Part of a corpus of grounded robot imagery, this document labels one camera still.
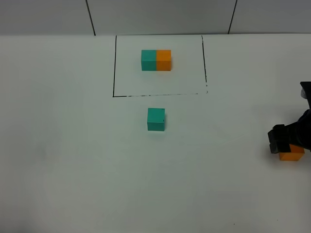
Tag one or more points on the orange template block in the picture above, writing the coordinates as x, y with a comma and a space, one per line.
163, 60

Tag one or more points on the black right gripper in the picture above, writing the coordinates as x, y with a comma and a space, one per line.
298, 133

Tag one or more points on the teal template block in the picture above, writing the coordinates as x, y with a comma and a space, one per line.
148, 60

